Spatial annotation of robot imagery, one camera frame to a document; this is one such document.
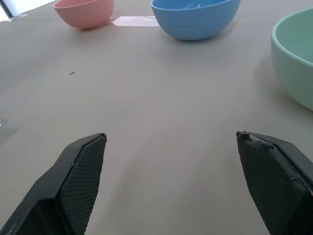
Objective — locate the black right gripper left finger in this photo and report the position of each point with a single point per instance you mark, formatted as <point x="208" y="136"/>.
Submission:
<point x="73" y="183"/>

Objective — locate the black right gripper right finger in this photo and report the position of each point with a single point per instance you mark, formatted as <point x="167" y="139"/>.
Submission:
<point x="271" y="183"/>

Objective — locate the green plastic bowl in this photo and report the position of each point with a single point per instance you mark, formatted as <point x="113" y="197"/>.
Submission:
<point x="293" y="61"/>

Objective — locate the red plastic bowl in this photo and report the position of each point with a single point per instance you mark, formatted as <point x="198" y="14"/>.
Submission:
<point x="85" y="13"/>

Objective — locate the white paper label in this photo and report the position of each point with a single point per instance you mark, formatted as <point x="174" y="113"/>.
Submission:
<point x="137" y="21"/>

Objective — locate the blue plastic bowl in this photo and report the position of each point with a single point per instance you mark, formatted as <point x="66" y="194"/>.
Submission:
<point x="193" y="20"/>

